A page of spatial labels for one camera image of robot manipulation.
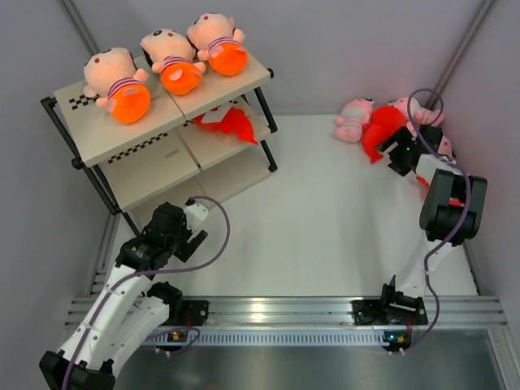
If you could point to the pink plush top right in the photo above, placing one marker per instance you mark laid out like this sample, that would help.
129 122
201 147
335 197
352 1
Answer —
413 111

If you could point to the aluminium mounting rail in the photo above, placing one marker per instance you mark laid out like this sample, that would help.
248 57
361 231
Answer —
472 312

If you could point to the pink plush lower right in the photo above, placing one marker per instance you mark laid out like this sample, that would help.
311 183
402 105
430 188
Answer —
446 149

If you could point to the middle doll orange pants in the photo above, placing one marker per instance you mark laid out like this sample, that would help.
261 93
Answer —
171 57

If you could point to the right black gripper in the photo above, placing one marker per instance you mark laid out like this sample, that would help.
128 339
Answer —
401 136

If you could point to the pink plush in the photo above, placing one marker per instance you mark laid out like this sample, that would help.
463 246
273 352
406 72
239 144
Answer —
352 119
446 149
413 111

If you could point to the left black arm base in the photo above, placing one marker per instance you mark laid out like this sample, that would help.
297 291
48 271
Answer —
194 313

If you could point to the right doll orange pants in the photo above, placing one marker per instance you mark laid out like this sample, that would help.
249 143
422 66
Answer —
219 42

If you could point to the pink plush left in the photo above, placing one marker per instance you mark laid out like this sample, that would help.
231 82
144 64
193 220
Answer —
352 119

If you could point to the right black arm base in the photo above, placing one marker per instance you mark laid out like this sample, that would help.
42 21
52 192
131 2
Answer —
375 312

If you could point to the red plush fish white face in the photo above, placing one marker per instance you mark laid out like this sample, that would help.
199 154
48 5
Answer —
423 180

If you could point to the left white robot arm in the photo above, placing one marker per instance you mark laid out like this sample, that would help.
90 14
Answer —
131 304

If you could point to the beige three-tier shelf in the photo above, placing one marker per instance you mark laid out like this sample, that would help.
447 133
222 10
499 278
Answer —
165 156

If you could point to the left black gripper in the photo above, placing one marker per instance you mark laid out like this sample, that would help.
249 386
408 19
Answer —
193 241

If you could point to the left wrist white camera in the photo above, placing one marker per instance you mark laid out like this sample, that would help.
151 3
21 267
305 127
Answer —
195 214

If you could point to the doll orange pants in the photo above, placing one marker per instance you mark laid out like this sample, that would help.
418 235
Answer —
219 42
171 57
117 84

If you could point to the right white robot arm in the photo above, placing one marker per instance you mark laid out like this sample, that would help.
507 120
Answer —
453 206

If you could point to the white slotted cable duct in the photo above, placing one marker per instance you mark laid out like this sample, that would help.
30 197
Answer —
212 337

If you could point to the left doll orange pants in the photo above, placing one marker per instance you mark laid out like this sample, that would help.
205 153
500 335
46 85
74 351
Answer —
117 84

